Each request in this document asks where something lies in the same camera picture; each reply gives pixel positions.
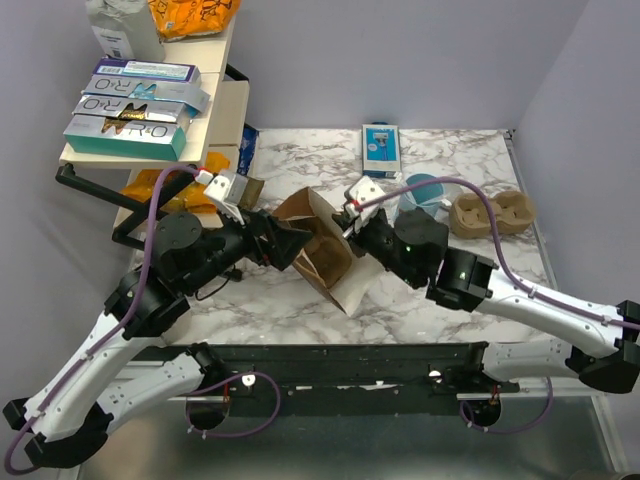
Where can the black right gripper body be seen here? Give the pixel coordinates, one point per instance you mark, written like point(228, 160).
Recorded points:
point(376, 238)

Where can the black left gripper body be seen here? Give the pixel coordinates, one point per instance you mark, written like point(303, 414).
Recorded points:
point(257, 248)

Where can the brown paper bag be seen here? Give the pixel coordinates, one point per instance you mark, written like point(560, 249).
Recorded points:
point(307, 209)

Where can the cardboard cup carrier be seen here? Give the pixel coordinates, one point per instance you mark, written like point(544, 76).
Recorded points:
point(329, 258)

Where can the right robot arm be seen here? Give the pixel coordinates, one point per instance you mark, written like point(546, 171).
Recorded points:
point(593, 343)

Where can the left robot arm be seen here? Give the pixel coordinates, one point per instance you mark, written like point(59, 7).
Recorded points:
point(71, 418)

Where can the light blue plastic tumbler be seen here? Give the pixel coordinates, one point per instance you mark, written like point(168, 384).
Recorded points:
point(427, 198)

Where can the blue razor package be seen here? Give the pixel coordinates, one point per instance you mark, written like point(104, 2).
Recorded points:
point(381, 151)

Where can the blue snack packet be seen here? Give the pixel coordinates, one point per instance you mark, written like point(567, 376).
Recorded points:
point(247, 149)

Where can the cream folding shelf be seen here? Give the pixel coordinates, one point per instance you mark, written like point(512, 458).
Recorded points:
point(219, 129)

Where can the stacked cardboard cup carriers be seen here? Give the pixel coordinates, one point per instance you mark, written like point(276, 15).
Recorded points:
point(514, 213)

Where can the silver blue toothpaste box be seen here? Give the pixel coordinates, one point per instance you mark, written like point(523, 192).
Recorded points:
point(193, 96)

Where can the teal toothpaste box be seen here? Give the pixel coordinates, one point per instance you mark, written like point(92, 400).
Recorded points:
point(125, 138)

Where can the purple white box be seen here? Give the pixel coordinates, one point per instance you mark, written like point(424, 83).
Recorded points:
point(149, 70)

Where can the orange snack bag top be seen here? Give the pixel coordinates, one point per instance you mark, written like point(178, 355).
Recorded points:
point(178, 19)

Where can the grey paper bag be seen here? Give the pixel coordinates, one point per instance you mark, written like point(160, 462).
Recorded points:
point(125, 30)

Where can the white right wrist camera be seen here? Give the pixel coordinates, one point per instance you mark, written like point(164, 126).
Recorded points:
point(362, 202)

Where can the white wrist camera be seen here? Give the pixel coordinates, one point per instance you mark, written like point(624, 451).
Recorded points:
point(362, 202)
point(225, 191)

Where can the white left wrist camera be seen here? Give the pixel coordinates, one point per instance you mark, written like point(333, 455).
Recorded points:
point(225, 191)

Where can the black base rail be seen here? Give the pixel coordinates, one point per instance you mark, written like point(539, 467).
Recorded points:
point(352, 380)

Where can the black shelf frame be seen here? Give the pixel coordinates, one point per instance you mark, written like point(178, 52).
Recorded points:
point(123, 232)

